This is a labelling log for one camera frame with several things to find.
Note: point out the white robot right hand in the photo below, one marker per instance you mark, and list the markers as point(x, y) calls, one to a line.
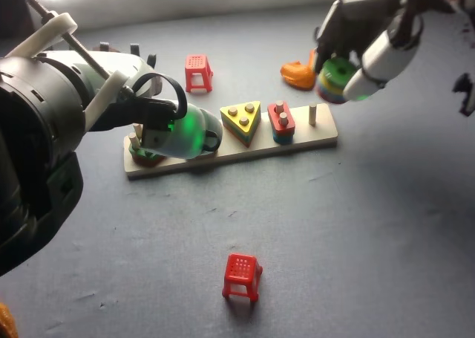
point(371, 0)

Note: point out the grey table cloth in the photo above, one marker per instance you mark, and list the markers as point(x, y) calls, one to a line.
point(297, 223)

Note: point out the orange toy chicken leg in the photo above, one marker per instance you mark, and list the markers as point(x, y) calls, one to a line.
point(297, 76)

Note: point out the white fabric backdrop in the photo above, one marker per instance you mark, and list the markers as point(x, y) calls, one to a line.
point(185, 0)

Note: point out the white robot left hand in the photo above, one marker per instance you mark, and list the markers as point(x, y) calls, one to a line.
point(185, 137)

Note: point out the green cross block stack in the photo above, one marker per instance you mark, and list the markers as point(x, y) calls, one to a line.
point(146, 158)

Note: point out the wooden peg board base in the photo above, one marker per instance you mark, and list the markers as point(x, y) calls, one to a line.
point(259, 150)

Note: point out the small orange toy piece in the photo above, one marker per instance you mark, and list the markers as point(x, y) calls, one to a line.
point(6, 323)

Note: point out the red toy stool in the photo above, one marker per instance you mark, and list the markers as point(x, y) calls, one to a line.
point(198, 65)
point(241, 271)

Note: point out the red oblong block stack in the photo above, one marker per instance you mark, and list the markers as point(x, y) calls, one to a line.
point(276, 124)

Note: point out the yellow triangle block stack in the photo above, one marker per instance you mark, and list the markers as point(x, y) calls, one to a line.
point(237, 128)

